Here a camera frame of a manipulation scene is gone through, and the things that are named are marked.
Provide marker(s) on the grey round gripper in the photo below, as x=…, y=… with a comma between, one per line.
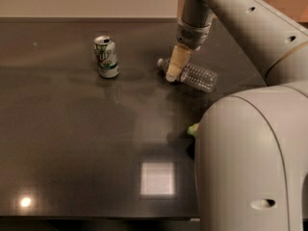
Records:
x=193, y=35

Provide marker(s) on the white green soda can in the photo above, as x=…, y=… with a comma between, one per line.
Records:
x=105, y=53

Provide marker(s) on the clear plastic water bottle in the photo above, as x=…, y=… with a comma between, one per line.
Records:
x=191, y=75

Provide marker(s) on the green rice chips bag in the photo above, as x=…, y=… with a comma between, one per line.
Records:
x=192, y=130

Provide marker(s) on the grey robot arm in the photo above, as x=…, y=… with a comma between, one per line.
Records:
x=251, y=147

